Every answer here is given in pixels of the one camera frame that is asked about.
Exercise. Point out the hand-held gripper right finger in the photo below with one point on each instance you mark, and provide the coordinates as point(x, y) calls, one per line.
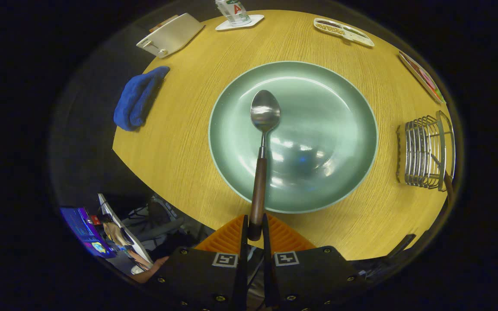
point(269, 268)

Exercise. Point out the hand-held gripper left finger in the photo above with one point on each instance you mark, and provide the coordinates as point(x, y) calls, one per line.
point(242, 268)

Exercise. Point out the white printed board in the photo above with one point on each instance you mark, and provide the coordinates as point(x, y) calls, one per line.
point(123, 235)

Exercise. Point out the green round plate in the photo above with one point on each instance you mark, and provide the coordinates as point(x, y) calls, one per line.
point(327, 129)

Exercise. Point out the lit computer screen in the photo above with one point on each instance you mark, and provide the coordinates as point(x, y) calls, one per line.
point(82, 231)

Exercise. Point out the blue folded towel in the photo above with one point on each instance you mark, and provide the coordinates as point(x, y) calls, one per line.
point(136, 99)

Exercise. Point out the white toaster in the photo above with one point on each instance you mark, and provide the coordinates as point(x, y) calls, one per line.
point(173, 36)

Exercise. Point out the white plate of food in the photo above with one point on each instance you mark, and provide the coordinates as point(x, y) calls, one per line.
point(422, 77)

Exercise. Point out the white divided dish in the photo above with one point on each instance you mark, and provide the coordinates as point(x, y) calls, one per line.
point(348, 33)

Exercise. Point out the white square coaster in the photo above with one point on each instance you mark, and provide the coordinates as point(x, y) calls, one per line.
point(255, 20)

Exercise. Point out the small clear drink bottle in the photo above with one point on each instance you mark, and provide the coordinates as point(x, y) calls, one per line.
point(234, 13)

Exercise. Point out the toast slice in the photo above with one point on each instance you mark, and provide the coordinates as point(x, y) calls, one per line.
point(162, 23)

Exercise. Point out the black table bracket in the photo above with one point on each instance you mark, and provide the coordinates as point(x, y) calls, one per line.
point(398, 248)

